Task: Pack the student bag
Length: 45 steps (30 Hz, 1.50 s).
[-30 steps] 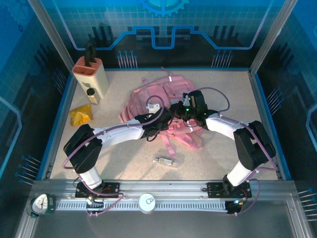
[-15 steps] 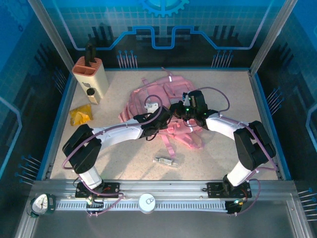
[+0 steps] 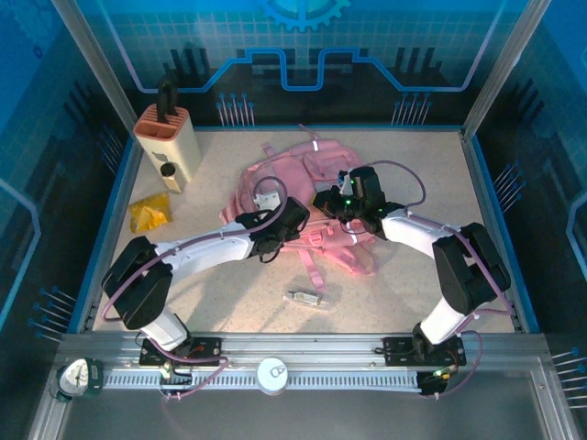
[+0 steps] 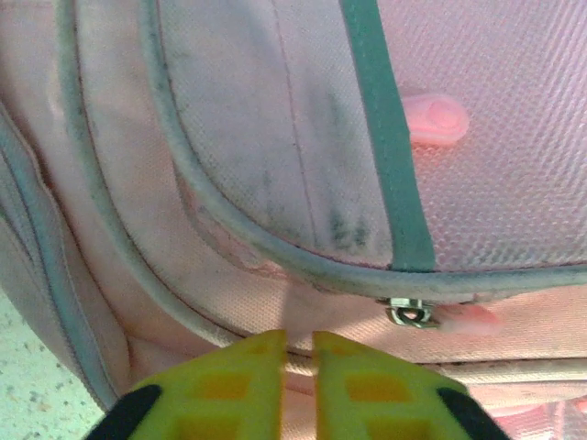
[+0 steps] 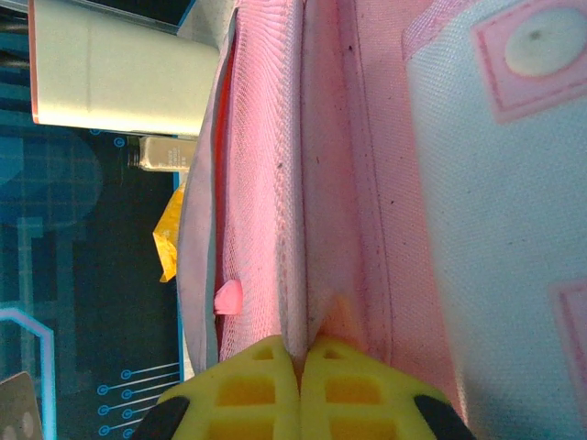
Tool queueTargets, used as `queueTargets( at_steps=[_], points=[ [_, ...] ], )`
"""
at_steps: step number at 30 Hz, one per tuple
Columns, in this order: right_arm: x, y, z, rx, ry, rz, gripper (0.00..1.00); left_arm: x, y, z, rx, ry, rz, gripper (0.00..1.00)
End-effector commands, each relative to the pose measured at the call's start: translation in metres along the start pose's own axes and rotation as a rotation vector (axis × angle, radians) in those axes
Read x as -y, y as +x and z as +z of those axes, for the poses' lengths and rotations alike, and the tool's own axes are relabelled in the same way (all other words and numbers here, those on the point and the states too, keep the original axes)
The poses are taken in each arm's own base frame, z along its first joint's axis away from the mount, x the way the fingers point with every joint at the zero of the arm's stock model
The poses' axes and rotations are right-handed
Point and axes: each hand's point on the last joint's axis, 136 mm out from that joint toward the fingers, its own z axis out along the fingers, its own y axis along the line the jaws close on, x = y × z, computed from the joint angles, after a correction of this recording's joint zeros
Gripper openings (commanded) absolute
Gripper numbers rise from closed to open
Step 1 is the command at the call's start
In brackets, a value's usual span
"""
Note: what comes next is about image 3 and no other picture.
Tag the pink school backpack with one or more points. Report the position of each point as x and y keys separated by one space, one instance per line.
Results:
x=321 y=160

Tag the small clear plastic packet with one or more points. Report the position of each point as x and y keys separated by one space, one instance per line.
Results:
x=305 y=298

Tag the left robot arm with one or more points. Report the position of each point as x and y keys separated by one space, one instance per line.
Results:
x=206 y=249

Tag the yellow snack bag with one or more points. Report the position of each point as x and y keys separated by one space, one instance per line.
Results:
x=149 y=215

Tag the small bottle with black cap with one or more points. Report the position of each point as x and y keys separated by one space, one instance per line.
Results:
x=173 y=181

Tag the beige knife block, orange top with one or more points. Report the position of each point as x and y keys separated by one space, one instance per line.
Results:
x=181 y=146

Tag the white round cap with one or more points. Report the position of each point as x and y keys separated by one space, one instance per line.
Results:
x=272 y=373

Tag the grey metal panel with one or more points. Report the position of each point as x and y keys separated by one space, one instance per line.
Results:
x=298 y=417

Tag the green alarm clock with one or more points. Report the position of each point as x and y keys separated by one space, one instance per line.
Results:
x=75 y=376

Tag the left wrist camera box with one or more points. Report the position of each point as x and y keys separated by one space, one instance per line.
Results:
x=293 y=213

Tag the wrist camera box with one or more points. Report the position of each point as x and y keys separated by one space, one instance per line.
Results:
x=364 y=185
x=293 y=213

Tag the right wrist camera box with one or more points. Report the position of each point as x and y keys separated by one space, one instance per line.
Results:
x=364 y=185

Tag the aluminium mounting rail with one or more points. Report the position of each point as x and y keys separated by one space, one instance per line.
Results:
x=298 y=344

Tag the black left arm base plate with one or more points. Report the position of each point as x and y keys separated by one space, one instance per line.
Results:
x=206 y=350

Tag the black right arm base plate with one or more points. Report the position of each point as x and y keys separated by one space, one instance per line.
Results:
x=399 y=350

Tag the aluminium frame post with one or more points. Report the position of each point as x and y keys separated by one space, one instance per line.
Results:
x=91 y=59
x=509 y=59

